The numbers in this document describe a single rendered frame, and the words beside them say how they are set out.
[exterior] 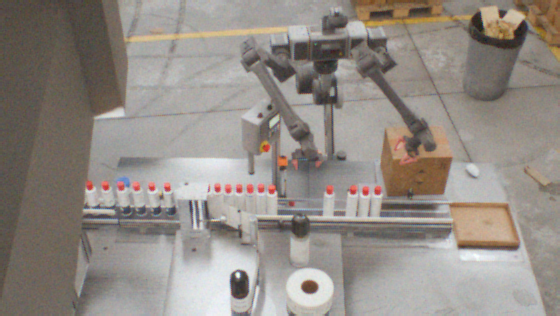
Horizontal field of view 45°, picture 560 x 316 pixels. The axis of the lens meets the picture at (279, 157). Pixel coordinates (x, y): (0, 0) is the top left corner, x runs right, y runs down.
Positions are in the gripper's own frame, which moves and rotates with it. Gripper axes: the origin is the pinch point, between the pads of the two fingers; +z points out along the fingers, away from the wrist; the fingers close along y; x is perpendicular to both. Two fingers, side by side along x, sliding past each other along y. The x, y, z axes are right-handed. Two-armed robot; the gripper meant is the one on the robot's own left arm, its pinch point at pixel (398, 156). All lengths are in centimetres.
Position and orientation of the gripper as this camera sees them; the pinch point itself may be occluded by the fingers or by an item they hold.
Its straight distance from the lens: 332.9
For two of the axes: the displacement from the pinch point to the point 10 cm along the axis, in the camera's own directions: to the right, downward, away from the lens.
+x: 7.7, 3.8, 5.2
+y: 1.4, 6.8, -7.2
